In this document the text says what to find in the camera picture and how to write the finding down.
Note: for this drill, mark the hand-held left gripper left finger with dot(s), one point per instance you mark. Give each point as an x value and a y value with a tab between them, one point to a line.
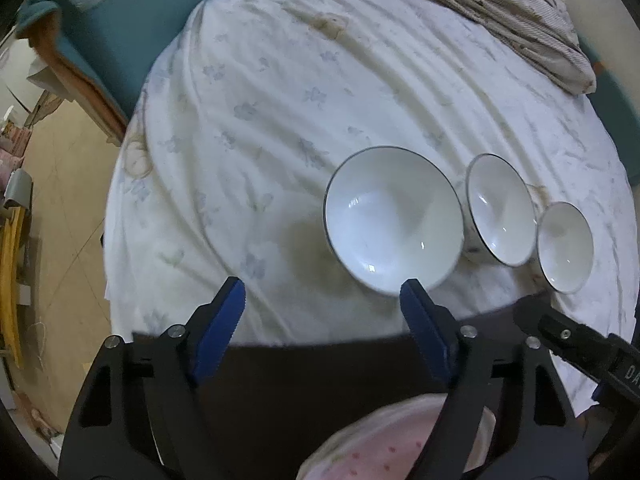
220	330

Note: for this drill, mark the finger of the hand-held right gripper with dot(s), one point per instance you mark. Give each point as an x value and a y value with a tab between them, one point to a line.
555	332

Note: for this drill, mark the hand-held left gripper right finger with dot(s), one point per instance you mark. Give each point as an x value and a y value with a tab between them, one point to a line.
425	335

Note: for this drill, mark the white bowl with leaf print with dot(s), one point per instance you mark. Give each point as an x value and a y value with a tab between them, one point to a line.
565	245
390	220
500	210

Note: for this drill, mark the pink strawberry plate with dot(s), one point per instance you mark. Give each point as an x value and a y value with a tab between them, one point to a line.
482	425
380	455

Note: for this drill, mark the black leather mat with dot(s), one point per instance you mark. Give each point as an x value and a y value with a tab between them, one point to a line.
310	375

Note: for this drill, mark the teal bed guard panel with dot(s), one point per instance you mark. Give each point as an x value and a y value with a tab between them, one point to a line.
125	25
620	120

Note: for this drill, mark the grey container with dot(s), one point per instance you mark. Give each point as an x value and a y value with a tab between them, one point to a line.
19	190

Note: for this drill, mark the pink patterned box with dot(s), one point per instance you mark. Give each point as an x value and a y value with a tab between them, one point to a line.
10	150

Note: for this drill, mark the beige printed duvet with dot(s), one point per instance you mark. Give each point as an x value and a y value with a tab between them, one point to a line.
525	25

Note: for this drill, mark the yellow wooden frame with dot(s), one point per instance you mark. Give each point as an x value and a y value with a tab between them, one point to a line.
10	285

